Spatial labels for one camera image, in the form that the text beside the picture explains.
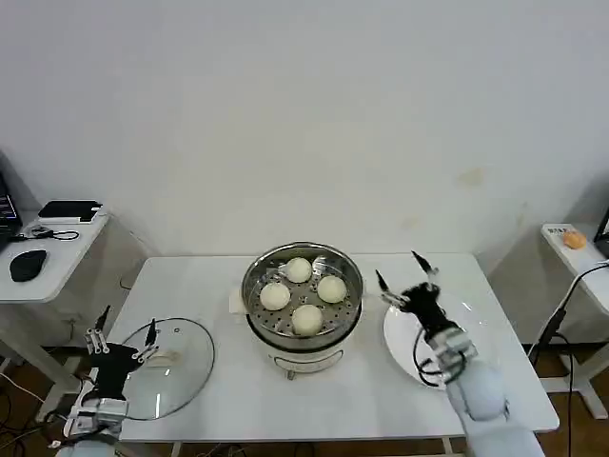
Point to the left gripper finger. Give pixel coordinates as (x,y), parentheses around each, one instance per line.
(151,333)
(104,320)

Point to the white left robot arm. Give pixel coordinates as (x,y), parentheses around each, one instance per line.
(95,419)

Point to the white work table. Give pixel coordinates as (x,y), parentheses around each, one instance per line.
(238,404)

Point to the steel steamer basket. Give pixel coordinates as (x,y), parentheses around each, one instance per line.
(347,309)

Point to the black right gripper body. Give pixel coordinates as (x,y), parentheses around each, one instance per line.
(426,307)

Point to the black laptop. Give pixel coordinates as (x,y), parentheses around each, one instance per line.
(5,200)

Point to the white side desk with label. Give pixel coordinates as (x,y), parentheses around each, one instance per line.
(587,271)

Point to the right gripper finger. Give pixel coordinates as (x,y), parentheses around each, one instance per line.
(421,262)
(382,281)

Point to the black monitor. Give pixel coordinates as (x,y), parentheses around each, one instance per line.
(604,233)

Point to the white steamed bun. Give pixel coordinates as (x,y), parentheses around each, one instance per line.
(307,319)
(331,289)
(275,296)
(299,270)

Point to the black flat case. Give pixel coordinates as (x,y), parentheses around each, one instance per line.
(66,208)

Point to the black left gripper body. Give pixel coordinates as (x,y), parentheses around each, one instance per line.
(114,371)

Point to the white electric pot base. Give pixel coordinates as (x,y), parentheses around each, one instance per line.
(309,357)

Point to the white side desk with mouse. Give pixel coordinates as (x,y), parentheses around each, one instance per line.
(62,262)

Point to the round glass lid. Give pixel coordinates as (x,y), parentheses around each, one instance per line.
(190,371)

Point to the black computer mouse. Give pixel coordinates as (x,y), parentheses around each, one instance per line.
(28,264)

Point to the small orange object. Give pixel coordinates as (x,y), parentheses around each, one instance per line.
(575,239)

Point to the white plate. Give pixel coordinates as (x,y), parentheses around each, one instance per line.
(399,343)

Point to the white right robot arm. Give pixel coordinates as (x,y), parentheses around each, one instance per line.
(480,395)

